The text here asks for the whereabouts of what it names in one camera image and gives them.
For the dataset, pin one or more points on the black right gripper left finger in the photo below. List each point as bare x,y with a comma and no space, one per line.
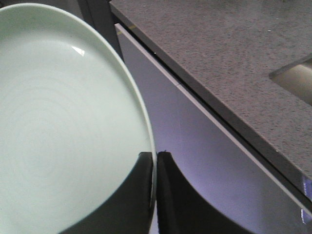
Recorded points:
128,210

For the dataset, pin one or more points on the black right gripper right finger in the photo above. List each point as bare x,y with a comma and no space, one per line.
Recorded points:
181,209

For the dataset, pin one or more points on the light green round plate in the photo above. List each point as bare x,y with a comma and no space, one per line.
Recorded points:
72,120

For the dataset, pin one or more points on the white cabinet front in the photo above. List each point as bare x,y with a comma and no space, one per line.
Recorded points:
228,174

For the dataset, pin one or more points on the stainless steel sink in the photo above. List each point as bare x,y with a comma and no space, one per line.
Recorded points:
296,78

